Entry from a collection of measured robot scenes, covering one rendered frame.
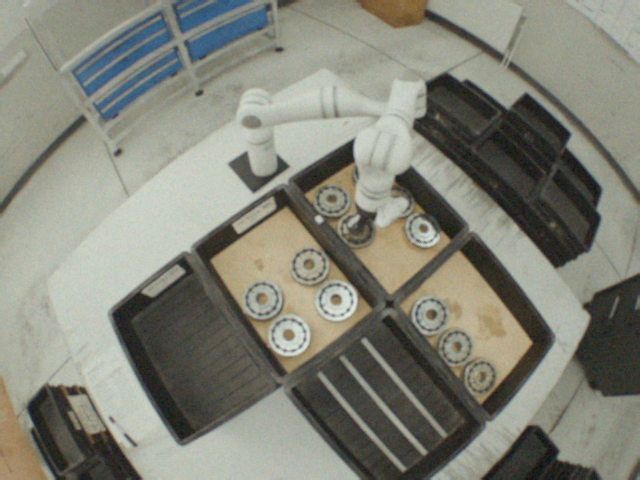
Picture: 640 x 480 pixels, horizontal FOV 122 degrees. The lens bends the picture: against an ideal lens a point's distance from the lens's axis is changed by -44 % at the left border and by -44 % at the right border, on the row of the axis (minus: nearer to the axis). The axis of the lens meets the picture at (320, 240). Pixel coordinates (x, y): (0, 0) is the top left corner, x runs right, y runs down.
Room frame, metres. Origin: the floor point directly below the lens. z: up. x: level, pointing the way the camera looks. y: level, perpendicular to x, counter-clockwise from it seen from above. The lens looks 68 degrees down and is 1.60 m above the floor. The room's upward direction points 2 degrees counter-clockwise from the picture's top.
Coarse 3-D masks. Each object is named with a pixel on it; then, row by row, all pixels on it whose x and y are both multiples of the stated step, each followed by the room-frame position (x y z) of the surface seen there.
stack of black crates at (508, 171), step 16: (496, 128) 1.07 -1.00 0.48; (480, 144) 0.95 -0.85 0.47; (496, 144) 1.03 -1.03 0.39; (512, 144) 0.97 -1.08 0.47; (480, 160) 0.85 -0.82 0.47; (496, 160) 0.92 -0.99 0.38; (512, 160) 0.93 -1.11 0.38; (528, 160) 0.87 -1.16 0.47; (480, 176) 0.81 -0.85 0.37; (496, 176) 0.76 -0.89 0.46; (512, 176) 0.82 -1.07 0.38; (528, 176) 0.82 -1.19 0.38; (544, 176) 0.76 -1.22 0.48; (496, 192) 0.72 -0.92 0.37; (512, 192) 0.68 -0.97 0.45; (528, 192) 0.72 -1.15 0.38; (512, 208) 0.62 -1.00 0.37
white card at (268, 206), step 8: (272, 200) 0.39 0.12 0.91; (256, 208) 0.37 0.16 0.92; (264, 208) 0.38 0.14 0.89; (272, 208) 0.39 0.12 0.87; (248, 216) 0.35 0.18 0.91; (256, 216) 0.36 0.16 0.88; (232, 224) 0.33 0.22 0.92; (240, 224) 0.34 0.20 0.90; (248, 224) 0.35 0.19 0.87; (240, 232) 0.33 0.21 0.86
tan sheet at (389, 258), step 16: (336, 176) 0.51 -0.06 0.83; (352, 192) 0.45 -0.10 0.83; (352, 208) 0.40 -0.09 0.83; (416, 208) 0.39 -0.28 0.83; (336, 224) 0.35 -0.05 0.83; (400, 224) 0.35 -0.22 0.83; (384, 240) 0.30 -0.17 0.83; (400, 240) 0.30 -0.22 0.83; (448, 240) 0.29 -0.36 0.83; (368, 256) 0.26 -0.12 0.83; (384, 256) 0.26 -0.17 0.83; (400, 256) 0.25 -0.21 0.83; (416, 256) 0.25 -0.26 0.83; (432, 256) 0.25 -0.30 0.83; (384, 272) 0.21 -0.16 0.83; (400, 272) 0.21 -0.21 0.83
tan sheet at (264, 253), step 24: (288, 216) 0.38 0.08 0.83; (240, 240) 0.32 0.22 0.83; (264, 240) 0.32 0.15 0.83; (288, 240) 0.31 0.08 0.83; (312, 240) 0.31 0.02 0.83; (216, 264) 0.25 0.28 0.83; (240, 264) 0.25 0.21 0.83; (264, 264) 0.25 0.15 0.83; (288, 264) 0.25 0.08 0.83; (312, 264) 0.24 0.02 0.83; (240, 288) 0.18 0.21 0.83; (288, 288) 0.18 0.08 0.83; (312, 288) 0.18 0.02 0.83; (288, 312) 0.12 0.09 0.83; (312, 312) 0.12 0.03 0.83; (360, 312) 0.11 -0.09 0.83; (264, 336) 0.06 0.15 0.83; (288, 336) 0.06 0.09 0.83; (312, 336) 0.06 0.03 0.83; (336, 336) 0.06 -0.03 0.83; (288, 360) 0.00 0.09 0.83
